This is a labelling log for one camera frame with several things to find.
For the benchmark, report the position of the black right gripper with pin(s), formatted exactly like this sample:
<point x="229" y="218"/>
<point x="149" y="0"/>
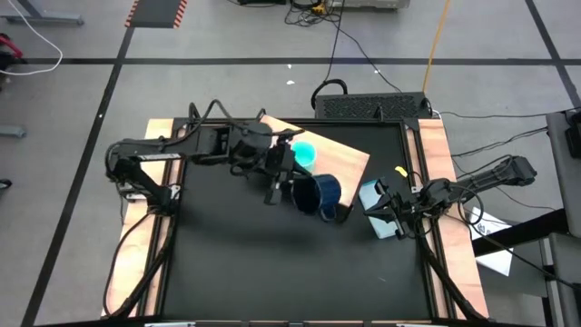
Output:
<point x="408" y="202"/>

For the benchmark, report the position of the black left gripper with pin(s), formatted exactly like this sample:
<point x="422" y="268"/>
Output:
<point x="281" y="163"/>

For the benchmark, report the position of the teal plastic mug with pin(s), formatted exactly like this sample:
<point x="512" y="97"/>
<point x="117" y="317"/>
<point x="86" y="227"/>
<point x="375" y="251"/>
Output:
<point x="305" y="154"/>

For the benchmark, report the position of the dark blue enamel mug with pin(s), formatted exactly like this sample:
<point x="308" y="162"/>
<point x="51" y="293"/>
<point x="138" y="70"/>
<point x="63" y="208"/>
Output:
<point x="329" y="191"/>

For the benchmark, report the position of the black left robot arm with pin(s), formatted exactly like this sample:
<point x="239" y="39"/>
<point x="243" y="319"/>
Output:
<point x="159" y="147"/>

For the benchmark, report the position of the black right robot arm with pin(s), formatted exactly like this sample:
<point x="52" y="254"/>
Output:
<point x="490" y="178"/>

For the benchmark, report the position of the light blue cloth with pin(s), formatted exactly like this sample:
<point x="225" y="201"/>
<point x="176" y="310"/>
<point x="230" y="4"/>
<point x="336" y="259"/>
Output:
<point x="368" y="193"/>

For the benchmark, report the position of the small yellow tag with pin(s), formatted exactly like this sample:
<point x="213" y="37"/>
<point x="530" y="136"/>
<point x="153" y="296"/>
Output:
<point x="401" y="171"/>

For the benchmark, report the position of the wooden table side board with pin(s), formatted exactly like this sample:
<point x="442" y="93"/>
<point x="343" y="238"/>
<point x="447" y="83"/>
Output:
<point x="436" y="141"/>
<point x="136" y="254"/>

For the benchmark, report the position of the black computer case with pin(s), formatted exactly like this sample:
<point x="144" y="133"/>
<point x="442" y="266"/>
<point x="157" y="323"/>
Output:
<point x="367" y="106"/>

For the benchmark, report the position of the white paper sheet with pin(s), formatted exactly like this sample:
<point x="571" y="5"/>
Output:
<point x="497" y="263"/>

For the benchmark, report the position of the black desk bar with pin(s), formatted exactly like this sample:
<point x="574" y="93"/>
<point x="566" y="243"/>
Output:
<point x="522" y="231"/>

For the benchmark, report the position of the grey desk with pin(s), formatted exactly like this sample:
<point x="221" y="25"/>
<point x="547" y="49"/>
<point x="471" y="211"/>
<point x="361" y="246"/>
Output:
<point x="563" y="181"/>

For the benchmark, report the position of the black device on desk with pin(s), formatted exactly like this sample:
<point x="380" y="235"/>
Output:
<point x="574" y="136"/>

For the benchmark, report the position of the black mat with striped edge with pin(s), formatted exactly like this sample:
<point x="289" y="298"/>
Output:
<point x="156" y="11"/>

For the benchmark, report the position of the grey desk foot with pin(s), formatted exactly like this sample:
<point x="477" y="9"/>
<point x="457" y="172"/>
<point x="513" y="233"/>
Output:
<point x="11" y="131"/>
<point x="45" y="19"/>

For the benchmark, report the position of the red and black equipment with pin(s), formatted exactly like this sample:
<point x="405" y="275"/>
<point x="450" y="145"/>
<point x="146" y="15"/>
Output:
<point x="9" y="45"/>

